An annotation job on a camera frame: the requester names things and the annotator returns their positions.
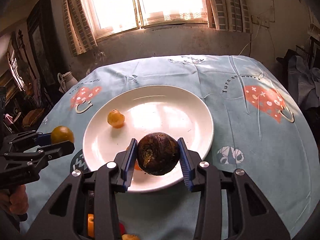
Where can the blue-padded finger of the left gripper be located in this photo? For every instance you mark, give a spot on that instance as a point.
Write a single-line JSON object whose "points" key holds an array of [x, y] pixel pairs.
{"points": [[31, 138]]}

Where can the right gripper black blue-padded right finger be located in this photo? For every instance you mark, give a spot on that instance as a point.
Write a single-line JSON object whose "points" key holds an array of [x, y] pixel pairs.
{"points": [[250, 214]]}

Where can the orange tangerine on plate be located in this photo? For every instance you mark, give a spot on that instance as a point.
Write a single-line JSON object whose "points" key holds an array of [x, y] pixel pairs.
{"points": [[132, 158]]}

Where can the small yellow-brown lime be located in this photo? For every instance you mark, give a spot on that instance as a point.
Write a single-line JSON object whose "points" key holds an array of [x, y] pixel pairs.
{"points": [[130, 237]]}

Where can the pile of grey clothes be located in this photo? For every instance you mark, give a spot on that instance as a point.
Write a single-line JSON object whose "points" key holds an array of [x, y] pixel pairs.
{"points": [[301, 81]]}

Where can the small yellow-green lime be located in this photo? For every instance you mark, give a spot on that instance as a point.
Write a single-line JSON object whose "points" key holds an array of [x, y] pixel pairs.
{"points": [[61, 134]]}

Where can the red tomato near gripper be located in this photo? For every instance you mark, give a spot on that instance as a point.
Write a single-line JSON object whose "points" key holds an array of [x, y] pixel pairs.
{"points": [[122, 229]]}

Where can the person's left hand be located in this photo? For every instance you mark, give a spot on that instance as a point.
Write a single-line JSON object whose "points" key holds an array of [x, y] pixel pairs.
{"points": [[15, 203]]}

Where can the right checkered curtain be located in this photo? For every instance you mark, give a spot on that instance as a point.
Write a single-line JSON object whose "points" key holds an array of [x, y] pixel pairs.
{"points": [[229, 15]]}

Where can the light blue patterned tablecloth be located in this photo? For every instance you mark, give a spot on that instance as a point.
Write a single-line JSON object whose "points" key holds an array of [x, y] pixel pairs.
{"points": [[258, 127]]}

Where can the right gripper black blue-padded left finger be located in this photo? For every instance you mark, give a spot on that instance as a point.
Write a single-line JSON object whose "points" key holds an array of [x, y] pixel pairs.
{"points": [[65, 214]]}

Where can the bright window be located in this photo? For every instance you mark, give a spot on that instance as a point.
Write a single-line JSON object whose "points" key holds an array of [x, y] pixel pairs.
{"points": [[109, 17]]}

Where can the dark framed wall picture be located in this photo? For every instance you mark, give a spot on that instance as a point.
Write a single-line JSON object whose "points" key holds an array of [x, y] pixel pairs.
{"points": [[44, 43]]}

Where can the checkered curtain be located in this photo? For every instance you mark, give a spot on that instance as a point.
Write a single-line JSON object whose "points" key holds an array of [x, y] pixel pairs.
{"points": [[78, 26], [229, 15]]}

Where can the smooth orange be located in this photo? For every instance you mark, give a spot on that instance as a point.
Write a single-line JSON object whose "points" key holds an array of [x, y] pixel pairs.
{"points": [[90, 225]]}

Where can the left checkered curtain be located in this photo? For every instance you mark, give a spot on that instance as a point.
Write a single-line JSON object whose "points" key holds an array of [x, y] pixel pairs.
{"points": [[78, 26]]}

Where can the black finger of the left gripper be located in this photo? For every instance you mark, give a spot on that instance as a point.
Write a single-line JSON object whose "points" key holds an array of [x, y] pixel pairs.
{"points": [[16, 151]]}

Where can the dark brown passion fruit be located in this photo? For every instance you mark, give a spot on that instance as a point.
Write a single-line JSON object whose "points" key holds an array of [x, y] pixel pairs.
{"points": [[158, 153]]}

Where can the white oval plate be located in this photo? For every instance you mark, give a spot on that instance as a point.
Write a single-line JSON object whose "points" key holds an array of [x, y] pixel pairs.
{"points": [[168, 109]]}

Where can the white ceramic jug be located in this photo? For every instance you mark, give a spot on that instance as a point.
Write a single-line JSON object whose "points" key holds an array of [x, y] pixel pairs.
{"points": [[66, 81]]}

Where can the small yellow fruit on plate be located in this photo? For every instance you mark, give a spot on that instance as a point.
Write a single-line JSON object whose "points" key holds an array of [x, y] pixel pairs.
{"points": [[116, 119]]}

